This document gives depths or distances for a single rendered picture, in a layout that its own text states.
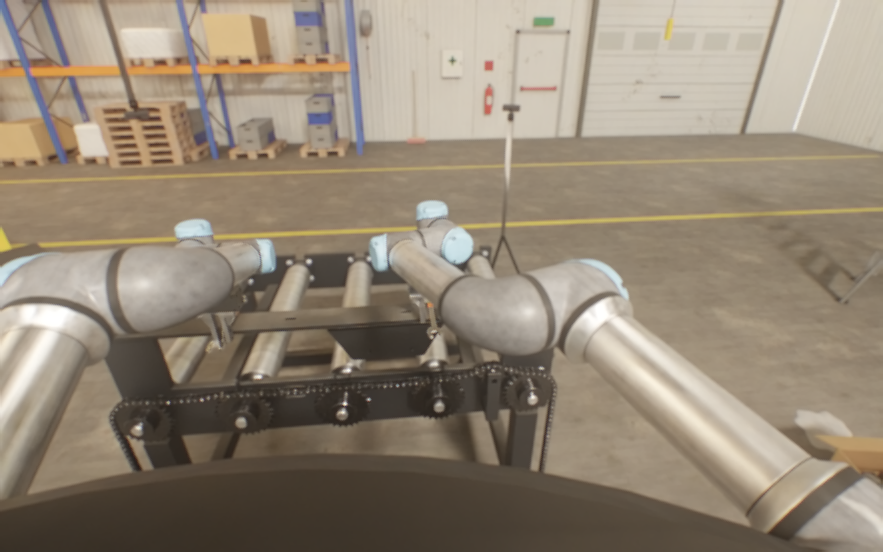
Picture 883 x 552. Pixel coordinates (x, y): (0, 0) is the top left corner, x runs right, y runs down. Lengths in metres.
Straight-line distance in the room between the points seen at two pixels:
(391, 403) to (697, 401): 1.10
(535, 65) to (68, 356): 10.23
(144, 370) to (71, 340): 0.92
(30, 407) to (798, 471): 0.73
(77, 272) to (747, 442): 0.77
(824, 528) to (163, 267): 0.73
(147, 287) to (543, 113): 10.29
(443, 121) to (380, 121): 1.38
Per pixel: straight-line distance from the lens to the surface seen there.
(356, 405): 1.44
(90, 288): 0.68
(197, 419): 1.64
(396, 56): 10.12
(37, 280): 0.70
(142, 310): 0.66
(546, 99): 10.67
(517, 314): 0.59
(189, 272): 0.67
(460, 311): 0.62
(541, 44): 10.55
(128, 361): 1.56
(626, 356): 0.58
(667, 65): 11.75
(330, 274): 2.30
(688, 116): 12.25
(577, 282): 0.64
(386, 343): 1.36
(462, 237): 0.95
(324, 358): 2.57
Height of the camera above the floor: 1.84
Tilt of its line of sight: 28 degrees down
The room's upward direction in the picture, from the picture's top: straight up
